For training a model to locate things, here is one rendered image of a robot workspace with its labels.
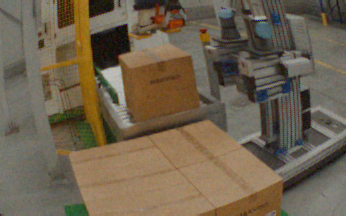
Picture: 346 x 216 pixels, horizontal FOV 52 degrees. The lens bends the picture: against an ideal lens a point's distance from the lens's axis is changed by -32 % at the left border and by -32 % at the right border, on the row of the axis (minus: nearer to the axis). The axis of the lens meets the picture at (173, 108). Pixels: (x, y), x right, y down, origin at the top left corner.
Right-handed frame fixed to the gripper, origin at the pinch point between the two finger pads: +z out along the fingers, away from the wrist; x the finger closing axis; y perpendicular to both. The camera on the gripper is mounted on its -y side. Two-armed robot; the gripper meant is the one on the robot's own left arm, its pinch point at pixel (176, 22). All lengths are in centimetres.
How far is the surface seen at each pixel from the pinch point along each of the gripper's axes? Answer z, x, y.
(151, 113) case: 65, 12, 53
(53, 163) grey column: 110, 103, 113
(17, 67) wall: 114, 240, 896
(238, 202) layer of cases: 75, 4, -79
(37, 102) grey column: 51, 104, 114
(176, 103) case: 62, -5, 53
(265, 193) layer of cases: 77, -12, -79
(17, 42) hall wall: 38, 234, 912
